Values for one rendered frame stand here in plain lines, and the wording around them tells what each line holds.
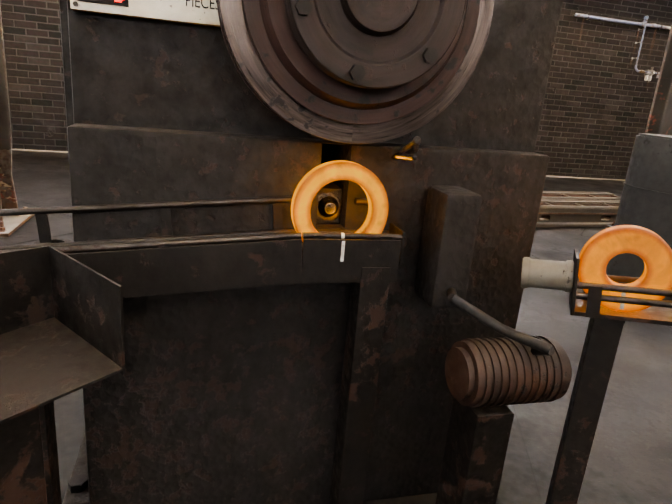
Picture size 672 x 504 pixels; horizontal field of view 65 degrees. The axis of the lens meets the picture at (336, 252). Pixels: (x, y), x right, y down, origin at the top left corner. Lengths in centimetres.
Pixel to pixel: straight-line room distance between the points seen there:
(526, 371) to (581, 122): 801
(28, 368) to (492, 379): 74
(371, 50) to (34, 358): 65
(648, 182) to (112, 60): 299
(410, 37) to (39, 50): 650
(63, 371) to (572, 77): 841
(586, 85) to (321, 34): 818
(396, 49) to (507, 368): 60
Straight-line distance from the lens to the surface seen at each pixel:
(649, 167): 352
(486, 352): 105
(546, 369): 110
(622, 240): 106
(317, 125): 94
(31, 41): 724
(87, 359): 77
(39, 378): 76
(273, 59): 91
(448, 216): 105
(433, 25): 92
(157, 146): 102
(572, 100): 882
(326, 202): 108
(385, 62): 89
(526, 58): 127
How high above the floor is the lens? 97
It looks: 17 degrees down
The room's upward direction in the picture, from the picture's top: 5 degrees clockwise
